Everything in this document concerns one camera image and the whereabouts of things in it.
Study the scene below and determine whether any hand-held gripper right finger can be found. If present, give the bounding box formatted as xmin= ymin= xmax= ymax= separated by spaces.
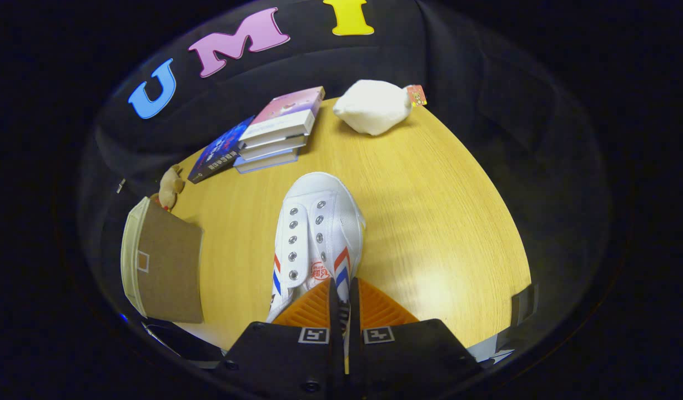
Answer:
xmin=348 ymin=277 xmax=485 ymax=400

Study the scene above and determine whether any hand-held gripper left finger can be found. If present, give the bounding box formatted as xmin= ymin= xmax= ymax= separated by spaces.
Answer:
xmin=213 ymin=277 xmax=346 ymax=400

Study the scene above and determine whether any white canvas shoe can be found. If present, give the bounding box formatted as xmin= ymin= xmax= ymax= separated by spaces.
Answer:
xmin=265 ymin=172 xmax=367 ymax=356

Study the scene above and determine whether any brown fabric storage box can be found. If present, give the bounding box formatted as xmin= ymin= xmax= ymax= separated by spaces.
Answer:
xmin=121 ymin=196 xmax=204 ymax=324

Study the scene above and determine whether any light blue book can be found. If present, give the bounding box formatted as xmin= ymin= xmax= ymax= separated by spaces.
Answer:
xmin=233 ymin=149 xmax=299 ymax=174

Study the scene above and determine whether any white book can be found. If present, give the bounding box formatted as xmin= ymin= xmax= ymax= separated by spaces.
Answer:
xmin=239 ymin=135 xmax=309 ymax=161

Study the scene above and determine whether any dark blue book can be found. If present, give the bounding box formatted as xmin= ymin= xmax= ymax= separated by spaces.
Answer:
xmin=187 ymin=116 xmax=256 ymax=184

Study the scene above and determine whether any brown plush toy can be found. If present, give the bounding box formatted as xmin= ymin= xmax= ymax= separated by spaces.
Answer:
xmin=150 ymin=164 xmax=185 ymax=212

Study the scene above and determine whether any white plush toy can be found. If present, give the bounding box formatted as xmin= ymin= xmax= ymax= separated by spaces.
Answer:
xmin=333 ymin=79 xmax=428 ymax=137

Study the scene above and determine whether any pink cover book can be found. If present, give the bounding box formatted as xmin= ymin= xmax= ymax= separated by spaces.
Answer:
xmin=239 ymin=86 xmax=326 ymax=142

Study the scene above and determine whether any black backdrop cloth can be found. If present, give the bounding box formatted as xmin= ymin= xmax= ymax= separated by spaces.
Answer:
xmin=78 ymin=0 xmax=614 ymax=356

